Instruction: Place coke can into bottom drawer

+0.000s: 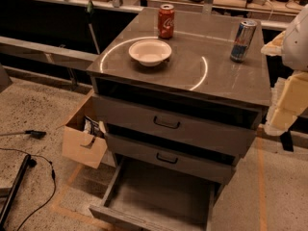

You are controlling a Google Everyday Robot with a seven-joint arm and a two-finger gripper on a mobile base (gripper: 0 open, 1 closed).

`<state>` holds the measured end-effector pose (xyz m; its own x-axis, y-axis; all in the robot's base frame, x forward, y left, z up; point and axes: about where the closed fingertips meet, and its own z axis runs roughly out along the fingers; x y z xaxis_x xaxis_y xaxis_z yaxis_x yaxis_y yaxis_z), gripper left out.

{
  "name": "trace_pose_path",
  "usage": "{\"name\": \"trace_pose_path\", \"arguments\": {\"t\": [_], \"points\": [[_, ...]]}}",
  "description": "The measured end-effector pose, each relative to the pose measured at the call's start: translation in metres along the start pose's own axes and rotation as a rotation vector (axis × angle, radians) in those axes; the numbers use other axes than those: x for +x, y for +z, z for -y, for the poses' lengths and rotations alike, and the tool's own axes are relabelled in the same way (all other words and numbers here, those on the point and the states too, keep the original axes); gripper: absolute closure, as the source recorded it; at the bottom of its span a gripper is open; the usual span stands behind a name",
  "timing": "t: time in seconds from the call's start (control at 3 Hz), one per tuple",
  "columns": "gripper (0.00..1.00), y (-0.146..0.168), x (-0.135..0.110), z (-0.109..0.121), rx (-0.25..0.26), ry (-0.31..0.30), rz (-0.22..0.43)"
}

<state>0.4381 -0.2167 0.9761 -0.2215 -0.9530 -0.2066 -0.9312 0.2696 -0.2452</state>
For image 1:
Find middle grey drawer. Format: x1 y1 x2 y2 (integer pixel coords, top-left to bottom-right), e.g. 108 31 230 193
105 133 235 185

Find red coke can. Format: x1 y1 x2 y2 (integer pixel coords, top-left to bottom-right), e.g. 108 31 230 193
158 4 175 39

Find black cable on floor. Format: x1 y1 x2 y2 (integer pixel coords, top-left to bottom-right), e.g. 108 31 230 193
0 147 58 231

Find black handled tool on floor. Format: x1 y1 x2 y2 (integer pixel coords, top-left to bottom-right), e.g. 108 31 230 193
0 130 46 139

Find green handled stick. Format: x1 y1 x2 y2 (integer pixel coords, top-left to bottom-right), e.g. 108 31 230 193
86 1 100 54

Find silver blue energy drink can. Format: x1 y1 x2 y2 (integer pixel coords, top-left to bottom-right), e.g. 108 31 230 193
230 20 257 63

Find black bar on floor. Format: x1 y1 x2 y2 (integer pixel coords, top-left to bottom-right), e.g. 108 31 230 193
0 155 32 231

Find white bowl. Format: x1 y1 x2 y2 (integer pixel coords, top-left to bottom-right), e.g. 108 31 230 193
129 39 172 66

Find open bottom grey drawer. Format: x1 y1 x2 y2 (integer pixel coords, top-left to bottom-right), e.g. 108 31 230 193
90 157 218 231

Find top grey drawer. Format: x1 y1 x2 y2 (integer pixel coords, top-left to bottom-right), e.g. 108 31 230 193
92 94 255 156

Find grey drawer cabinet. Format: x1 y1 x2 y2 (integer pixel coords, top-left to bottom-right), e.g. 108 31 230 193
86 6 273 186

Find cardboard box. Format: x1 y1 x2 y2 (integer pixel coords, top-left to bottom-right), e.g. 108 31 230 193
57 89 109 169

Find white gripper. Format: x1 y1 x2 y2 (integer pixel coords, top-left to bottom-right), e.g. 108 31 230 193
261 5 308 136

